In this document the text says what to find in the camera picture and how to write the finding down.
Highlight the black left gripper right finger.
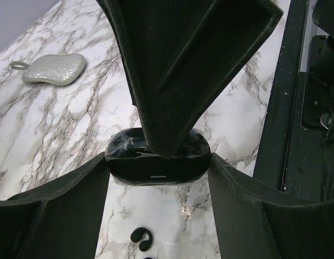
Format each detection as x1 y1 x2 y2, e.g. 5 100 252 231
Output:
208 153 334 258

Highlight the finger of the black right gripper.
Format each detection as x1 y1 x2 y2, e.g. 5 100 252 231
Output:
99 0 283 158

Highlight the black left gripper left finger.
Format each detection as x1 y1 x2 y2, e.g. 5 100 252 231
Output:
0 153 110 258

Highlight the black earbud charging case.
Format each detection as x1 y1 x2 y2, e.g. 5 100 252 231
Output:
105 128 212 186

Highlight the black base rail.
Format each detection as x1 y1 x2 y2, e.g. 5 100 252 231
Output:
253 1 334 202

